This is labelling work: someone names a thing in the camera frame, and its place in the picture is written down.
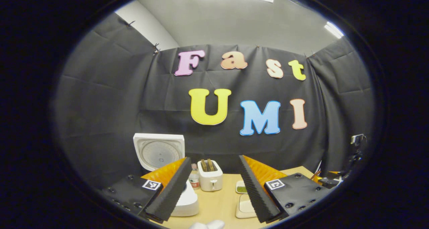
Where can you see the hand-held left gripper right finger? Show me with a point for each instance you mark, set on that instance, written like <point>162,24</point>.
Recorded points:
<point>296,192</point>

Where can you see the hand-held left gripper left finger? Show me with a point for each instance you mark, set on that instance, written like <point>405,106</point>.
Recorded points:
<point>129,192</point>

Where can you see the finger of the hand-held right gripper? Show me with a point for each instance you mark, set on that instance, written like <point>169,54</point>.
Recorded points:
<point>336,173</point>
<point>330,182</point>

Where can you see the white rice cooker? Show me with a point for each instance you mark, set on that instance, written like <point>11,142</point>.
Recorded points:
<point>157,152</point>

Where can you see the clear box of white rice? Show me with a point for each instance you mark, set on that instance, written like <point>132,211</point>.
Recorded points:
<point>246,207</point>

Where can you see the white divided grain tray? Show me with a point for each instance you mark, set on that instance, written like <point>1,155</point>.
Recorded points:
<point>241,188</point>

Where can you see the clear plastic water bottle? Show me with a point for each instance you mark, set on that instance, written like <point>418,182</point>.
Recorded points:
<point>194,178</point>

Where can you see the brown bread slice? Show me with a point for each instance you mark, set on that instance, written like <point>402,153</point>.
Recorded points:
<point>210,164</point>
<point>203,165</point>

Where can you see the white toaster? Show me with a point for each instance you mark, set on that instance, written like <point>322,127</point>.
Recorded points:
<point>211,182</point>

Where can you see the black backdrop cloth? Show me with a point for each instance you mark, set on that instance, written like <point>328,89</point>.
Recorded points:
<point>117,105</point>

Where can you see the small ceiling light panel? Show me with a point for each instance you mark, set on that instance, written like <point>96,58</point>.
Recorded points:
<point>333,29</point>

